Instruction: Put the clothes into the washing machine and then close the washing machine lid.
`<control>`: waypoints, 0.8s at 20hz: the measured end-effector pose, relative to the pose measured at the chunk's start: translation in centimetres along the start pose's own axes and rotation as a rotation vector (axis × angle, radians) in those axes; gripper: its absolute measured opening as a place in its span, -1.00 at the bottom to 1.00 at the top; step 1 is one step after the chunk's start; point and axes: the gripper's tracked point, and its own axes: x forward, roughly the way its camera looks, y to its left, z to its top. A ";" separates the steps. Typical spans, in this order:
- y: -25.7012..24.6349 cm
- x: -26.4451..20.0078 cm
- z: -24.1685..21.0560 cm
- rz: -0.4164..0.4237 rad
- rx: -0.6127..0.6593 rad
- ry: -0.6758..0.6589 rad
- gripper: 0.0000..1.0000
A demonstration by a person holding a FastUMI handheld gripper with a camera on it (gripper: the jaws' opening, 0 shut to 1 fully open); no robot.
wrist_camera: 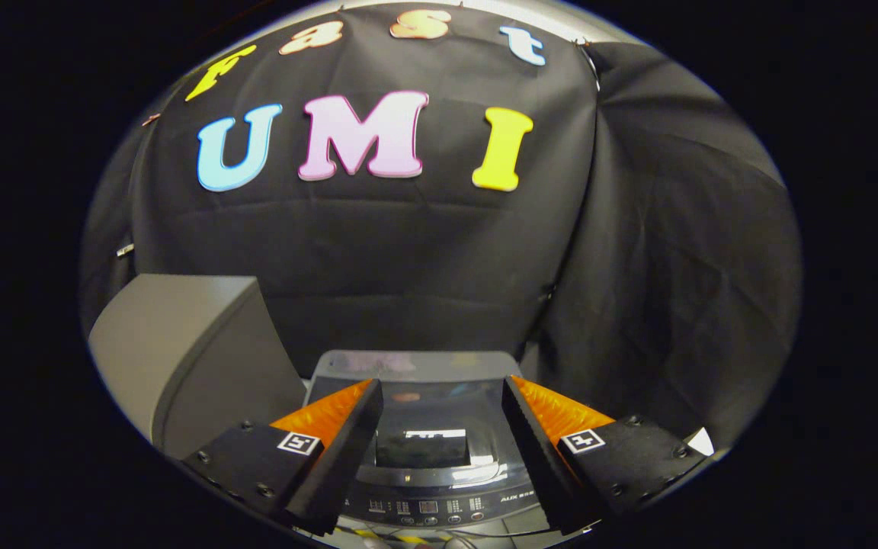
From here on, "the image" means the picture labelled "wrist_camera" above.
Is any black backdrop cloth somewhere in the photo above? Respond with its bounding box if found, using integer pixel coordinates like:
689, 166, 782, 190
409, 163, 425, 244
79, 4, 802, 458

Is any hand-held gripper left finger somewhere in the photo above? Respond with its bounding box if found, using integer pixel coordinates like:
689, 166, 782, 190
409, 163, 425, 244
180, 377, 385, 537

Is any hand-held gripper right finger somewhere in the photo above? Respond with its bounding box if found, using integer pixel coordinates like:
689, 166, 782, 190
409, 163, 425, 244
501, 374, 711, 535

